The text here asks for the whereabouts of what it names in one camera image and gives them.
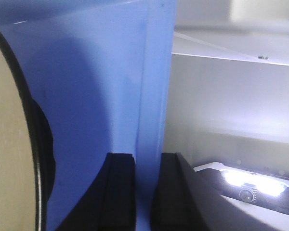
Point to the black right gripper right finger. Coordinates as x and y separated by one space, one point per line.
175 197

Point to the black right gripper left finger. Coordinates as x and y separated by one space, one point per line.
109 203

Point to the beige plate with black rim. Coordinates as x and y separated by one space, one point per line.
23 167

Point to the blue plastic tray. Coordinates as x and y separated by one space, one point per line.
99 69

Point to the grey metal cabinet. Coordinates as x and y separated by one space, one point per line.
227 129

